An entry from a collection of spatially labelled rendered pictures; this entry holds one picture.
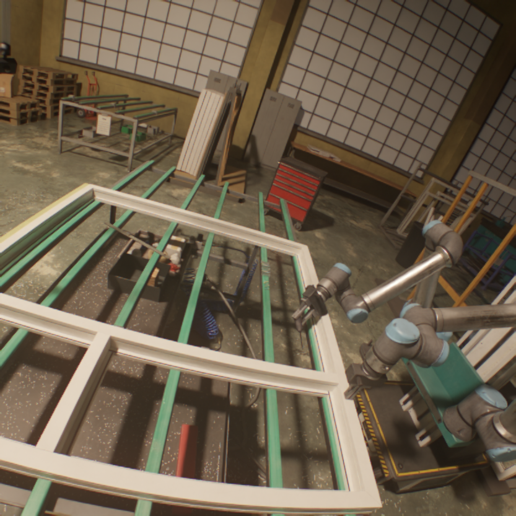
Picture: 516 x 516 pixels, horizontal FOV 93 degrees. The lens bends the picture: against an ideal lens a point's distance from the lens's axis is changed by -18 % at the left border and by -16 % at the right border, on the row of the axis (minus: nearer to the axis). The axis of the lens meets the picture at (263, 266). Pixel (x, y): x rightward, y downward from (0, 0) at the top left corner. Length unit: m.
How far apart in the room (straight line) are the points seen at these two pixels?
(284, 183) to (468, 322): 3.78
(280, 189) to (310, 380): 3.76
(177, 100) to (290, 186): 4.98
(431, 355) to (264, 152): 7.40
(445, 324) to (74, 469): 1.12
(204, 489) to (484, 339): 1.61
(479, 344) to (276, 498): 1.45
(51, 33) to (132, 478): 9.90
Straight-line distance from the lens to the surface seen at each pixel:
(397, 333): 0.87
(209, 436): 1.23
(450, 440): 1.76
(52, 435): 0.84
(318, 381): 1.10
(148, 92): 8.81
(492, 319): 1.17
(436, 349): 0.96
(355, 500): 0.95
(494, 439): 1.57
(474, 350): 1.95
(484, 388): 1.67
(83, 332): 1.04
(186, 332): 1.13
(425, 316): 1.06
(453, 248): 1.47
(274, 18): 8.15
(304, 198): 4.48
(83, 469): 0.80
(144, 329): 1.49
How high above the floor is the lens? 1.69
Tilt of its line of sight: 30 degrees down
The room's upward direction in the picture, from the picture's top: 22 degrees clockwise
